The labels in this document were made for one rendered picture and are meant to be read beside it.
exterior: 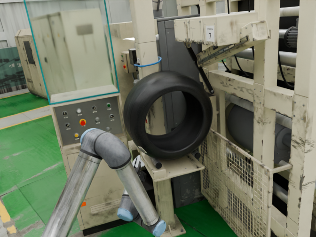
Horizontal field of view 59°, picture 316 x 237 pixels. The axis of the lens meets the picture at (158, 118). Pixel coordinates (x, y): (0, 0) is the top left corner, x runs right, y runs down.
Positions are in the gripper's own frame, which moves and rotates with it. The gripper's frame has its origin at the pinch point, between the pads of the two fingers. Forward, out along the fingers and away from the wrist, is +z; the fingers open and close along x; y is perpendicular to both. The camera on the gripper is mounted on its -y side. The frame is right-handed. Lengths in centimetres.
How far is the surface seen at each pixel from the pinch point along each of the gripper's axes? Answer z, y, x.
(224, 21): 53, -26, 69
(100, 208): -15, 50, -92
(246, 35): 49, -16, 76
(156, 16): 134, -9, -14
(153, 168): 1.5, 19.9, -5.4
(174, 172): 3.4, 33.1, 2.6
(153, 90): 32.6, -17.5, 18.9
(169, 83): 38.8, -12.3, 26.4
